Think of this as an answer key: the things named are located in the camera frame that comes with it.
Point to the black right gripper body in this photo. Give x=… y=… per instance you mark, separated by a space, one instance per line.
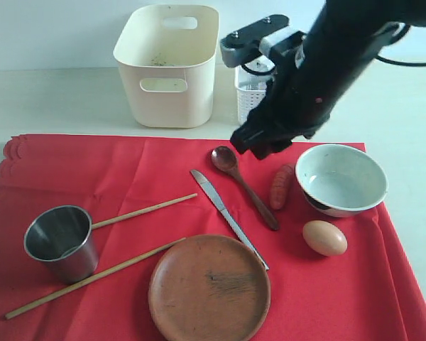
x=304 y=90

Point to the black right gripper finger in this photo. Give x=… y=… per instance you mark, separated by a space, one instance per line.
x=264 y=146
x=245 y=136

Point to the red sausage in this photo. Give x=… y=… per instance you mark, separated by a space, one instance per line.
x=280 y=186

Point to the brown egg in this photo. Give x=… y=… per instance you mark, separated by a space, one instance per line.
x=324 y=238

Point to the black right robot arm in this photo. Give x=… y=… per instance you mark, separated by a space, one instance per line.
x=356 y=27

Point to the dark wooden spoon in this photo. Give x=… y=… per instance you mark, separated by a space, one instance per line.
x=225 y=160

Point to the white perforated plastic basket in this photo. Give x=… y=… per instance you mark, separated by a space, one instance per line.
x=250 y=90

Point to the steel table knife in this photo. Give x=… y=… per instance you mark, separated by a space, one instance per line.
x=210 y=191

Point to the white ceramic bowl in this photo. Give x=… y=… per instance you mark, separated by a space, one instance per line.
x=339 y=180

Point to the cream plastic bin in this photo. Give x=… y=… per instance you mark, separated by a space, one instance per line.
x=166 y=56

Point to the brown wooden plate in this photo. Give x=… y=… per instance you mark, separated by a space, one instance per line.
x=209 y=287

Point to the upper wooden chopstick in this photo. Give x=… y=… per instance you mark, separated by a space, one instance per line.
x=142 y=211

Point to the wooden chopstick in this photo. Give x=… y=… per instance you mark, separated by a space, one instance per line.
x=85 y=282
x=142 y=211

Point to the red tablecloth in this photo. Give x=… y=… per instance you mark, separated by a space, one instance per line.
x=368 y=293

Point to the stainless steel cup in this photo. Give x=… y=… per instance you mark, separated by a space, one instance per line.
x=61 y=239

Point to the lower wooden chopstick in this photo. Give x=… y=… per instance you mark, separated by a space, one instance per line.
x=85 y=282

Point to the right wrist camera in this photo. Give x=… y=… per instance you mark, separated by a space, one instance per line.
x=258 y=38

